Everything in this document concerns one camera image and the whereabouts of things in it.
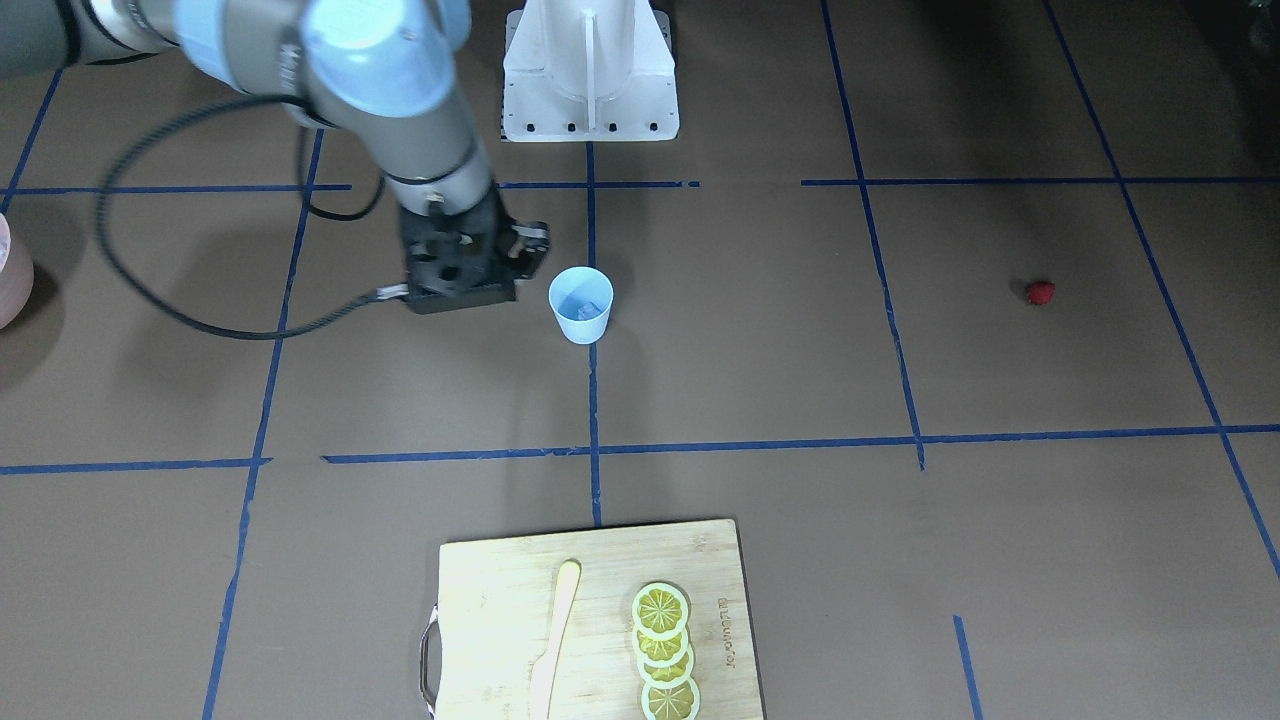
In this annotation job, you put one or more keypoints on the pink bowl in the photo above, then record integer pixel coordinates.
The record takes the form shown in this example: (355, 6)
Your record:
(17, 274)

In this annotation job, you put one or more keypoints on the ice cube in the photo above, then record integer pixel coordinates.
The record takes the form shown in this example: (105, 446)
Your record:
(587, 311)

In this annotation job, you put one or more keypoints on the yellow plastic knife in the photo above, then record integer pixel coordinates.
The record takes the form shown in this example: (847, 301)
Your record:
(543, 671)

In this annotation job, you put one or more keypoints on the white camera pole mount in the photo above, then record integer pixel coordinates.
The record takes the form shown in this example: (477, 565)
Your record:
(589, 71)

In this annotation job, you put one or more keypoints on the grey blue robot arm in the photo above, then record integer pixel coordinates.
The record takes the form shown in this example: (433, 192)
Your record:
(382, 70)

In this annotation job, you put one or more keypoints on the light blue plastic cup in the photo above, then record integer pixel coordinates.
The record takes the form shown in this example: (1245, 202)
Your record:
(581, 299)

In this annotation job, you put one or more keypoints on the red strawberry on table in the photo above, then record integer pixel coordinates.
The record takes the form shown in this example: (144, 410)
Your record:
(1040, 293)

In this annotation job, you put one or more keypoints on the bamboo cutting board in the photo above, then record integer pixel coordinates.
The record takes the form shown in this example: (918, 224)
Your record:
(490, 622)

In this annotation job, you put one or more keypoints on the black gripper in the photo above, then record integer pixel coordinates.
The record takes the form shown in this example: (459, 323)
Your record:
(527, 243)

